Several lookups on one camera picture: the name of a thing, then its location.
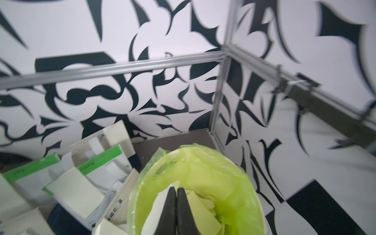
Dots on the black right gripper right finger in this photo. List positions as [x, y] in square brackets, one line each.
[185, 223]

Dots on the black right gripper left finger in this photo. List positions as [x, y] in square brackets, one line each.
[167, 224]

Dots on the white receipt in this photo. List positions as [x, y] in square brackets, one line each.
[75, 191]
[153, 219]
[12, 204]

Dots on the blue white takeout bag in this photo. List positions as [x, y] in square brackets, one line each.
[113, 211]
[98, 143]
[29, 223]

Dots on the green white right takeout bag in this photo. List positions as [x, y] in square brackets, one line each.
[103, 171]

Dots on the green white takeout bag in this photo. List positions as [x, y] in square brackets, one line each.
[103, 171]
[30, 179]

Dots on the green white left takeout bag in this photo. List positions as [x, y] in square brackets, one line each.
[30, 179]

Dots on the green plastic bin liner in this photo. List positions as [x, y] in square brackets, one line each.
[222, 198]

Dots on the white receipt on green bag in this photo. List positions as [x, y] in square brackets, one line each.
[75, 191]

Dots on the grey wall hook rail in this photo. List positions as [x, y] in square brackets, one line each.
[355, 126]

